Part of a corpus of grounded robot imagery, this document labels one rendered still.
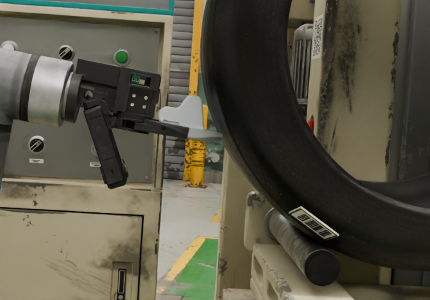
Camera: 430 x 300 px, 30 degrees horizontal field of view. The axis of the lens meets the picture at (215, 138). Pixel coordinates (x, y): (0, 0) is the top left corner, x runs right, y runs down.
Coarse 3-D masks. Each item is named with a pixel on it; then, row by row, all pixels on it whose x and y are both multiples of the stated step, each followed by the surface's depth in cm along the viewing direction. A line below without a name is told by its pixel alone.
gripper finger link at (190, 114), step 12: (192, 96) 107; (168, 108) 107; (180, 108) 107; (192, 108) 107; (168, 120) 107; (180, 120) 107; (192, 120) 107; (192, 132) 106; (204, 132) 107; (216, 132) 108
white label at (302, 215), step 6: (294, 210) 100; (300, 210) 99; (306, 210) 98; (294, 216) 101; (300, 216) 100; (306, 216) 99; (312, 216) 98; (306, 222) 101; (312, 222) 99; (318, 222) 98; (312, 228) 101; (318, 228) 100; (324, 228) 99; (330, 228) 98; (318, 234) 102; (324, 234) 100; (330, 234) 99; (336, 234) 98
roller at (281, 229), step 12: (276, 216) 130; (276, 228) 125; (288, 228) 118; (288, 240) 114; (300, 240) 109; (312, 240) 107; (288, 252) 113; (300, 252) 104; (312, 252) 100; (324, 252) 100; (300, 264) 102; (312, 264) 99; (324, 264) 99; (336, 264) 99; (312, 276) 99; (324, 276) 99; (336, 276) 100
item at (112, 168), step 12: (96, 108) 106; (96, 120) 106; (96, 132) 106; (108, 132) 107; (96, 144) 107; (108, 144) 107; (108, 156) 107; (108, 168) 107; (120, 168) 107; (108, 180) 107; (120, 180) 107
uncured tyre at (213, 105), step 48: (240, 0) 97; (288, 0) 96; (240, 48) 97; (240, 96) 98; (288, 96) 97; (240, 144) 101; (288, 144) 98; (288, 192) 100; (336, 192) 98; (384, 192) 128; (336, 240) 102; (384, 240) 99
